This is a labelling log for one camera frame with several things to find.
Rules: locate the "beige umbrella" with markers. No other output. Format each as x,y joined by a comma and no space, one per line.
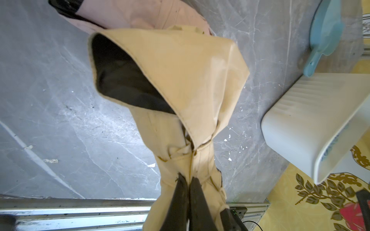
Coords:
181,87

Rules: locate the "teal plastic dustpan scoop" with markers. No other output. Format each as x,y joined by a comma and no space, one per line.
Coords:
325,33

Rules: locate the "pink umbrella sideways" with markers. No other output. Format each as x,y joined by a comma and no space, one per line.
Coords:
90,15

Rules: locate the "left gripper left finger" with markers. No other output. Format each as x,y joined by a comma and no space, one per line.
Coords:
177,216

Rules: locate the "white plastic storage box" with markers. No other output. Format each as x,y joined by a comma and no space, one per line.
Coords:
317,121

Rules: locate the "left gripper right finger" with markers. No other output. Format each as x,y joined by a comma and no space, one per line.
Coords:
200,216

